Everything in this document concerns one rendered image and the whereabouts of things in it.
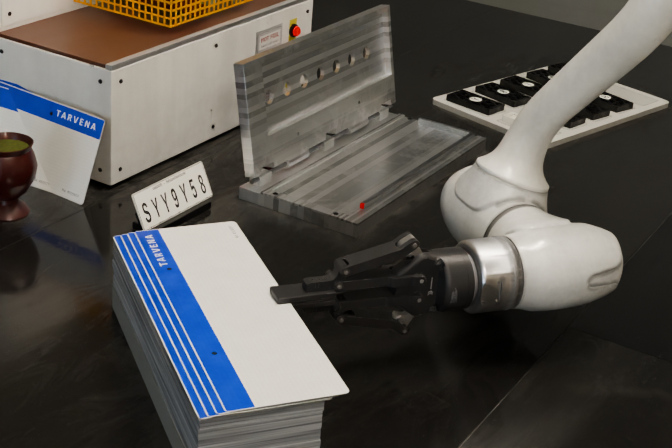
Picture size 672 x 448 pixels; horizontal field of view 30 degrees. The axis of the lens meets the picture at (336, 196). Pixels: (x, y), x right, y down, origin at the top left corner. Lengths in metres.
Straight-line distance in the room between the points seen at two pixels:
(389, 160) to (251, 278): 0.62
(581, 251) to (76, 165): 0.76
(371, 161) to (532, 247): 0.57
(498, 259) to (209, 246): 0.35
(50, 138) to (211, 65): 0.30
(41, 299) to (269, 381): 0.44
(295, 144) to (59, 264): 0.45
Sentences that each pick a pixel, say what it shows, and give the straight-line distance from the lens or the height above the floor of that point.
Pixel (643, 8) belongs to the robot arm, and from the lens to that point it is 1.50.
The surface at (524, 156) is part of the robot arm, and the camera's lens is 1.63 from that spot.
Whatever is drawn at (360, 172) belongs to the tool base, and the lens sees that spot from 1.97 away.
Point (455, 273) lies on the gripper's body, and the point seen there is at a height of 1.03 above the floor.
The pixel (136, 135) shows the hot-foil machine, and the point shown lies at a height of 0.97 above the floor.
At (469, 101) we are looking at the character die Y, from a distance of 2.33.
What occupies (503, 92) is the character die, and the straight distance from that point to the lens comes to 2.40.
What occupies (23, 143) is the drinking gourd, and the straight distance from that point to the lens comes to 1.82.
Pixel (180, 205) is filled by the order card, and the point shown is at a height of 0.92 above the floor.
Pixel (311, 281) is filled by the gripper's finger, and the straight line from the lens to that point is 1.42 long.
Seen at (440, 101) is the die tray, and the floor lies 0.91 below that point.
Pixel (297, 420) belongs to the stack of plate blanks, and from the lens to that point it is 1.26.
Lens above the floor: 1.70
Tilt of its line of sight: 24 degrees down
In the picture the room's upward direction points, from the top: 5 degrees clockwise
